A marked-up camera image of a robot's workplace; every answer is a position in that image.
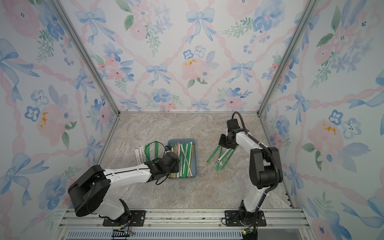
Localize blue plastic storage tray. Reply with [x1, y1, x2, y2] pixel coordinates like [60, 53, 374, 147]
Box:
[168, 139, 197, 179]

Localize brown paper straw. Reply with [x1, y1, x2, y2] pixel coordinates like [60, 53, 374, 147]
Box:
[190, 143, 195, 165]

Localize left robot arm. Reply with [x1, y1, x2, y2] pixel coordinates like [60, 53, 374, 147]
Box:
[68, 152, 180, 226]

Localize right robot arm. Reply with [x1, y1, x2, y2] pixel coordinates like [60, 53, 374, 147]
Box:
[219, 132, 283, 226]

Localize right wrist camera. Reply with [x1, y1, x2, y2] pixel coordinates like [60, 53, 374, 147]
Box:
[227, 119, 241, 133]

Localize black corrugated cable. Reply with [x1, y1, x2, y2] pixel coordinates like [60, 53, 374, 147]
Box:
[231, 111, 280, 240]

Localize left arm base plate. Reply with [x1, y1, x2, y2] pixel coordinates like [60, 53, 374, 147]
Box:
[103, 210, 147, 227]

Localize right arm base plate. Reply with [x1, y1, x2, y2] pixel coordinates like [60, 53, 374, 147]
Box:
[224, 210, 267, 227]

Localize aluminium mounting rail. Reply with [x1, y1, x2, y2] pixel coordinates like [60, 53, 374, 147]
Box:
[53, 209, 315, 240]

